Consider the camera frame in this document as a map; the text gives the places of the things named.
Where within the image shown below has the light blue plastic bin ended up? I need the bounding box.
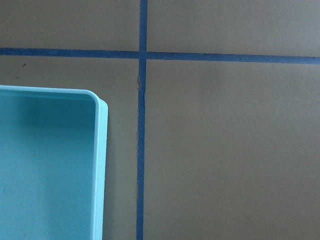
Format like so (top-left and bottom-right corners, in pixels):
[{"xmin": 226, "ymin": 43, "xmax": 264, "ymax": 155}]
[{"xmin": 0, "ymin": 85, "xmax": 108, "ymax": 240}]

